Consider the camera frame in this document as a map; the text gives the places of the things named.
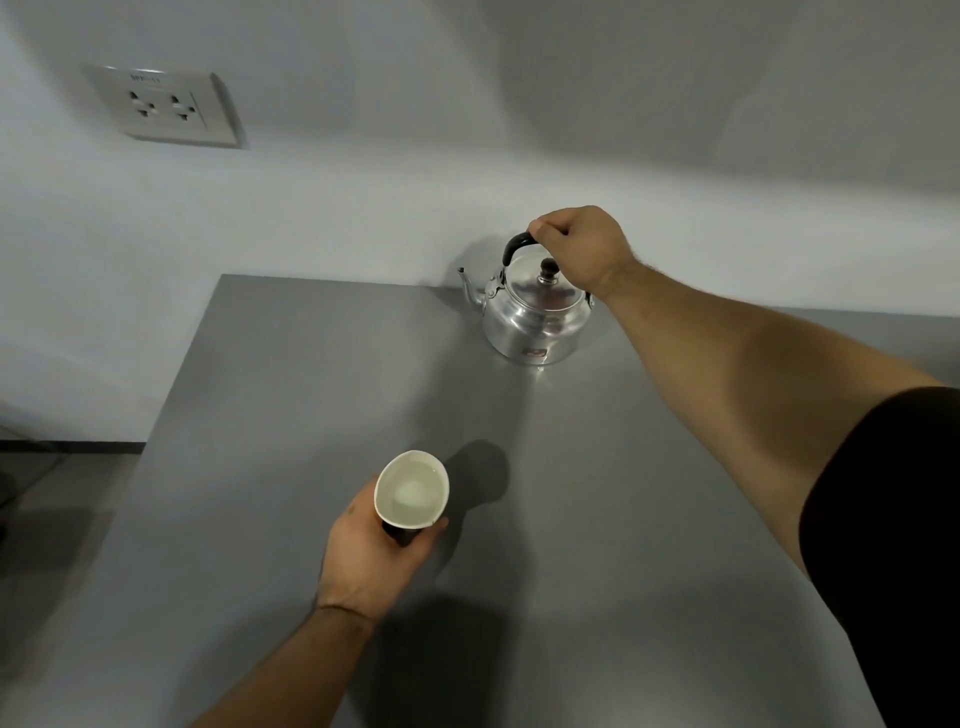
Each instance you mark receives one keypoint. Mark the person's right hand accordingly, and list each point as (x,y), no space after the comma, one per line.
(589,244)

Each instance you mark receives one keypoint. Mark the person's left hand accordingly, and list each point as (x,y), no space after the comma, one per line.
(361,562)

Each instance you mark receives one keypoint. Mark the person's right fingers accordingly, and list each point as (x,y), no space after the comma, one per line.
(549,231)

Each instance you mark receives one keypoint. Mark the person's left thumb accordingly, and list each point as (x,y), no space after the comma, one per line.
(427,534)

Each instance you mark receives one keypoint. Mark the white paper cup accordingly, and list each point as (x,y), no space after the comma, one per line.
(411,491)

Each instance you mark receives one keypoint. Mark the silver metal kettle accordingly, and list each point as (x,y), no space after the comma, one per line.
(534,313)

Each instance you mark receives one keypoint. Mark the person's left forearm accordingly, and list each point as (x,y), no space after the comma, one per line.
(281,671)

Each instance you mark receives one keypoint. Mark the person's right forearm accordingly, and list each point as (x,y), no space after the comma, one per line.
(739,390)

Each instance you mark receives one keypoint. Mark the black shirt sleeve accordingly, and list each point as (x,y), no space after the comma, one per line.
(892,555)

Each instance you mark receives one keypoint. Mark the white wall power socket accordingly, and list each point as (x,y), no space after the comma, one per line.
(166,105)

